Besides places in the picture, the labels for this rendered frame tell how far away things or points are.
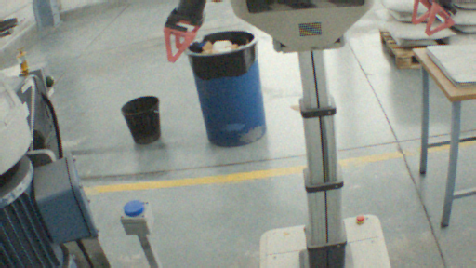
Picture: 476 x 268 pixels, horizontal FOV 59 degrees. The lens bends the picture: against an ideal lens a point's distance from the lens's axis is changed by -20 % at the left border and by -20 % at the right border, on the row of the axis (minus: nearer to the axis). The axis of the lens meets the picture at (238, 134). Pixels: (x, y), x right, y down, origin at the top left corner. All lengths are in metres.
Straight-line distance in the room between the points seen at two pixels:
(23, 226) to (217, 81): 2.58
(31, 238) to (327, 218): 1.21
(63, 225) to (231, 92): 2.57
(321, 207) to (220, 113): 1.68
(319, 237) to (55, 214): 1.23
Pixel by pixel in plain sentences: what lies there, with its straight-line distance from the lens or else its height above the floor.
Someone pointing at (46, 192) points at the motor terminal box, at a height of 1.30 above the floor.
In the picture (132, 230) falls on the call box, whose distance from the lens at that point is 1.40.
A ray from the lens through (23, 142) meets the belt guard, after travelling 0.62.
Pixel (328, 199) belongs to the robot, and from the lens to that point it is 1.65.
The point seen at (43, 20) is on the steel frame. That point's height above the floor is 0.20.
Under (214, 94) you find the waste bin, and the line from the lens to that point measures 3.18.
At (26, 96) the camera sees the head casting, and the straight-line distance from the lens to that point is 1.06.
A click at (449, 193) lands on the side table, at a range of 2.37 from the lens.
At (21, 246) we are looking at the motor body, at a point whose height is 1.25.
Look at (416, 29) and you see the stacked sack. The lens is 4.27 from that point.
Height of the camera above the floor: 1.60
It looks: 27 degrees down
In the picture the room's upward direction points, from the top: 10 degrees counter-clockwise
